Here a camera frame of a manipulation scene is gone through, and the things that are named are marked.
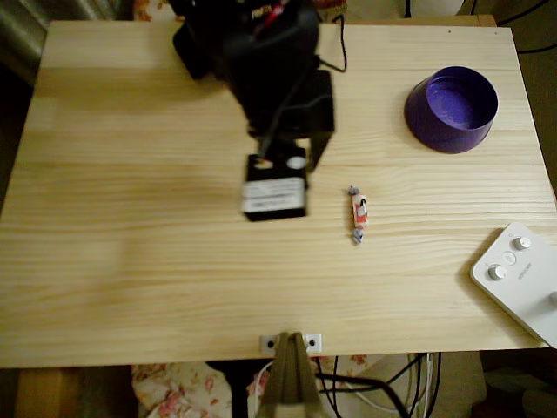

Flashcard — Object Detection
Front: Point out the white red candy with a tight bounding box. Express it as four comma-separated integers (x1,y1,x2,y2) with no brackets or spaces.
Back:
346,185,371,246

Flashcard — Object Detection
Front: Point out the purple plastic bowl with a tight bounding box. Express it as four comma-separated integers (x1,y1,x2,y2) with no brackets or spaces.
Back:
403,65,500,155

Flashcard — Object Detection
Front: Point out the floral patterned cloth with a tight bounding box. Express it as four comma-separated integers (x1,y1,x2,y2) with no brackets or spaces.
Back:
131,0,179,22
130,363,234,418

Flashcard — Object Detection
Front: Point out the white control box with knobs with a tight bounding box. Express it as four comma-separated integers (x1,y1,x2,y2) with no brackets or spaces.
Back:
469,221,557,349

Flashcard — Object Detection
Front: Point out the thin black cable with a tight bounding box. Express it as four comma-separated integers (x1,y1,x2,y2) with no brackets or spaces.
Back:
424,352,443,418
319,14,348,73

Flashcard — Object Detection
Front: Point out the white mounting bracket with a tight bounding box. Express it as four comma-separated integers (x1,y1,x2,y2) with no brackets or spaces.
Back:
259,333,323,353

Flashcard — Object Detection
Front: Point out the table clamp bracket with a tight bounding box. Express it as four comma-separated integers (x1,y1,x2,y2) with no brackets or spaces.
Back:
256,331,325,418

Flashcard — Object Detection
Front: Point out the thick black cable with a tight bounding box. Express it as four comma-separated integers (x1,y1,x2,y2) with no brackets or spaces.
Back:
316,373,413,418

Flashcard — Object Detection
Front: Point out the white cable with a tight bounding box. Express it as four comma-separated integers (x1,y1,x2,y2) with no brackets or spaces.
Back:
254,359,430,415

